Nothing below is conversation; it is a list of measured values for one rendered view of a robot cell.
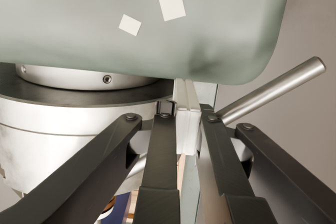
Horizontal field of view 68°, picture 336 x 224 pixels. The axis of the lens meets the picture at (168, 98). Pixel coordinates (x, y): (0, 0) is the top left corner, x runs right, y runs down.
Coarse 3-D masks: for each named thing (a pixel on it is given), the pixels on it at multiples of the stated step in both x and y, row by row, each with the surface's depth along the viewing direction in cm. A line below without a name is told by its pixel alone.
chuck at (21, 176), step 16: (0, 128) 28; (16, 128) 27; (0, 144) 29; (16, 144) 28; (32, 144) 27; (48, 144) 27; (64, 144) 27; (80, 144) 27; (0, 160) 30; (16, 160) 29; (32, 160) 28; (48, 160) 28; (64, 160) 28; (16, 176) 30; (32, 176) 29
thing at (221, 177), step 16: (208, 128) 13; (224, 128) 13; (208, 144) 11; (224, 144) 11; (208, 160) 10; (224, 160) 10; (208, 176) 10; (224, 176) 9; (240, 176) 9; (208, 192) 10; (224, 192) 8; (240, 192) 8; (208, 208) 10; (224, 208) 7; (240, 208) 7; (256, 208) 7
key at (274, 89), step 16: (304, 64) 15; (320, 64) 15; (272, 80) 16; (288, 80) 16; (304, 80) 15; (256, 96) 16; (272, 96) 16; (224, 112) 17; (240, 112) 17; (144, 160) 20; (128, 176) 21
